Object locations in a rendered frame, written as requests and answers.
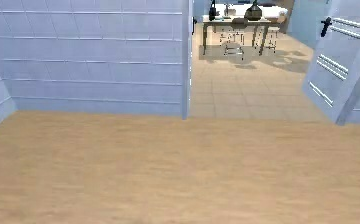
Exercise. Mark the brown wooden table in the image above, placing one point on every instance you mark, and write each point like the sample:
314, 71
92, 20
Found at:
221, 22

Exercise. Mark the black bottle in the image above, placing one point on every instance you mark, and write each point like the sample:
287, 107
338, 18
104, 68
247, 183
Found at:
212, 12

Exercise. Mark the dark round vase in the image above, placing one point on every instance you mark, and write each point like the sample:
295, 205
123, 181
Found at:
253, 12

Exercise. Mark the pale blue room door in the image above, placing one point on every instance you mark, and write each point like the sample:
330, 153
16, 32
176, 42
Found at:
334, 50

